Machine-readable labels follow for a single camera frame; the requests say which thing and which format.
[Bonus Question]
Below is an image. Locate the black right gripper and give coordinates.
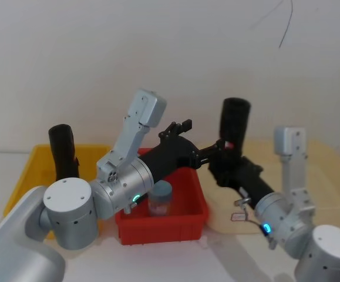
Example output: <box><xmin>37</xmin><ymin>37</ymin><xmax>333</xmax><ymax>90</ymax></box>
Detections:
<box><xmin>208</xmin><ymin>139</ymin><xmax>274</xmax><ymax>207</ymax></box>

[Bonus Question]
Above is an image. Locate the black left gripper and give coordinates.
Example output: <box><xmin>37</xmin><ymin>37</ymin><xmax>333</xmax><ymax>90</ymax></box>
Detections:
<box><xmin>138</xmin><ymin>119</ymin><xmax>217</xmax><ymax>185</ymax></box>

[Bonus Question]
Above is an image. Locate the black cylinder with red mark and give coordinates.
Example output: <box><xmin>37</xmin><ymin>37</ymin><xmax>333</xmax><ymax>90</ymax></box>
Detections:
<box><xmin>218</xmin><ymin>98</ymin><xmax>251</xmax><ymax>158</ymax></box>

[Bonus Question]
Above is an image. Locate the clear jar with grey lid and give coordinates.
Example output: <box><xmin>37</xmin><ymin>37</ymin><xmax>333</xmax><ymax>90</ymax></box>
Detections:
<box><xmin>147</xmin><ymin>180</ymin><xmax>172</xmax><ymax>218</ymax></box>

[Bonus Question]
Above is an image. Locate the red plastic bin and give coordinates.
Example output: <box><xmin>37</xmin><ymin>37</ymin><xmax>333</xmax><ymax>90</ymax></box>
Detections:
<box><xmin>115</xmin><ymin>147</ymin><xmax>210</xmax><ymax>246</ymax></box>

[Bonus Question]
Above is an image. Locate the cream plastic tray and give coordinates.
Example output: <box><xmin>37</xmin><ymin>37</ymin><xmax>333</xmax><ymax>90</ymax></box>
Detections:
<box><xmin>204</xmin><ymin>137</ymin><xmax>340</xmax><ymax>236</ymax></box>

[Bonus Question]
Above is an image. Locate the white table cloth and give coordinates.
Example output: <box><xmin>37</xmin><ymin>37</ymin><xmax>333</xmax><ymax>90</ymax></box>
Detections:
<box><xmin>0</xmin><ymin>151</ymin><xmax>340</xmax><ymax>282</ymax></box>

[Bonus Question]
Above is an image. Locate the yellow plastic bin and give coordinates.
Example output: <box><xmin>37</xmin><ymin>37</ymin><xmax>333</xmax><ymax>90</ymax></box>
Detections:
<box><xmin>4</xmin><ymin>143</ymin><xmax>113</xmax><ymax>240</ymax></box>

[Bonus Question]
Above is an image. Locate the thin dark gripper cable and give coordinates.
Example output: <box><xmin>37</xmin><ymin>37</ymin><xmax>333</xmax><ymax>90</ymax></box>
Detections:
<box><xmin>234</xmin><ymin>197</ymin><xmax>272</xmax><ymax>237</ymax></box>

